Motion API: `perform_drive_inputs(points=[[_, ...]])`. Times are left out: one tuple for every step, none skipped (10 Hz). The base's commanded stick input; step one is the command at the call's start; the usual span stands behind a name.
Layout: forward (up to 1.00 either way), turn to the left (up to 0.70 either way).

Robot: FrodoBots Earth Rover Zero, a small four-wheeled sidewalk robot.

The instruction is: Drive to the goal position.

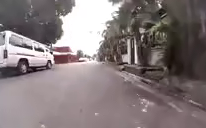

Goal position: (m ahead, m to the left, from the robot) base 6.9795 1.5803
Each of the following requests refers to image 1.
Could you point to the white van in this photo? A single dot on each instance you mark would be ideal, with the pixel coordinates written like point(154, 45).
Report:
point(21, 51)

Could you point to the white wall with gate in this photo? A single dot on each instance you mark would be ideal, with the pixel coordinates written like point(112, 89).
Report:
point(132, 51)

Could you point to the grey asphalt road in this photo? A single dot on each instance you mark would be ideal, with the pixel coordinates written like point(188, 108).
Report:
point(81, 96)

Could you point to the row of trees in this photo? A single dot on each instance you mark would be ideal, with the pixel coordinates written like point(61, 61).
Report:
point(131, 30)

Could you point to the grey roadside verge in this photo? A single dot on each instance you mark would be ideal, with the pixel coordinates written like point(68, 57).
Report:
point(177, 85)

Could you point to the dark wall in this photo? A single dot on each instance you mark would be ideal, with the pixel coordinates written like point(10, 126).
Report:
point(194, 40)

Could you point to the white vehicle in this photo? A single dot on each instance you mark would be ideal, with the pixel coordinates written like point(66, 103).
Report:
point(83, 59)

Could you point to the red building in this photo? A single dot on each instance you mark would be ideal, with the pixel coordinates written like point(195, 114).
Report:
point(62, 56)

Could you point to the large dark tree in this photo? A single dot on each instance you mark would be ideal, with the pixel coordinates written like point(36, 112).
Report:
point(31, 16)

